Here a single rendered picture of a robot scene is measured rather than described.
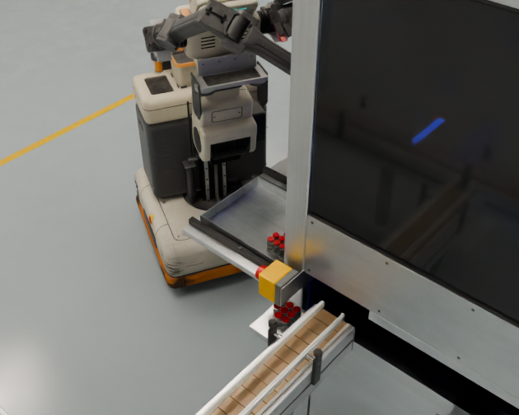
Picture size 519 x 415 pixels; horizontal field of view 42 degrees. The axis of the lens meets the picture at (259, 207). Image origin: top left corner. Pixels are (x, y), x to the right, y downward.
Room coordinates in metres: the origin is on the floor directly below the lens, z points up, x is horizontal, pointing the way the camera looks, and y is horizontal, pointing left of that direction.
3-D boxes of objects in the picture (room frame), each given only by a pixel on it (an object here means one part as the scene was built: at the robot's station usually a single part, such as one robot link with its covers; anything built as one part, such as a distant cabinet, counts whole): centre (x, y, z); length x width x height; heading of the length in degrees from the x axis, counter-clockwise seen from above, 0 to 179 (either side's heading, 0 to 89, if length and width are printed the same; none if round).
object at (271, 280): (1.19, -0.05, 0.99); 0.08 x 0.07 x 0.07; 49
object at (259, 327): (1.15, -0.07, 0.87); 0.14 x 0.13 x 0.02; 49
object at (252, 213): (1.53, -0.04, 0.90); 0.34 x 0.26 x 0.04; 48
